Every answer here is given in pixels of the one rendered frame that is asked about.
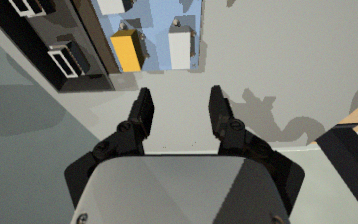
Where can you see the yellow rectangular block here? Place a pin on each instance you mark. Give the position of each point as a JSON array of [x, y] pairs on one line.
[[128, 49]]

